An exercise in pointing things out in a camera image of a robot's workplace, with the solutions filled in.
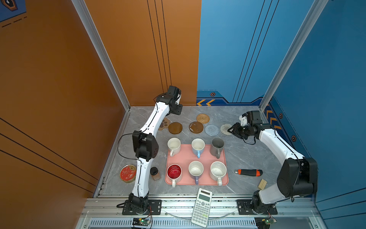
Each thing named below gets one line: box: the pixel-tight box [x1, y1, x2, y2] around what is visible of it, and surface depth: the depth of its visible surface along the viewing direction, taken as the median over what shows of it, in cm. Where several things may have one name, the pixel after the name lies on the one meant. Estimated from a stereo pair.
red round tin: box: [119, 164, 137, 183], surface depth 83 cm
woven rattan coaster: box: [196, 113, 211, 125], surface depth 114 cm
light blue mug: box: [191, 137, 206, 159], surface depth 89 cm
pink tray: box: [164, 144, 229, 188], surface depth 84 cm
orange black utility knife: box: [234, 168, 264, 177], surface depth 86 cm
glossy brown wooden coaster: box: [188, 121, 204, 135], surface depth 108 cm
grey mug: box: [210, 137, 225, 159], surface depth 88 cm
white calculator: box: [191, 187, 214, 229], surface depth 74 cm
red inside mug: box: [166, 163, 183, 188], surface depth 80 cm
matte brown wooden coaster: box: [168, 121, 183, 135], surface depth 108 cm
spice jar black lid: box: [149, 166, 162, 181], surface depth 79 cm
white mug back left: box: [167, 137, 182, 157], surface depth 90 cm
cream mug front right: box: [209, 160, 227, 187], surface depth 81 cm
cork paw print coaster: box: [158, 117, 171, 131], surface depth 111 cm
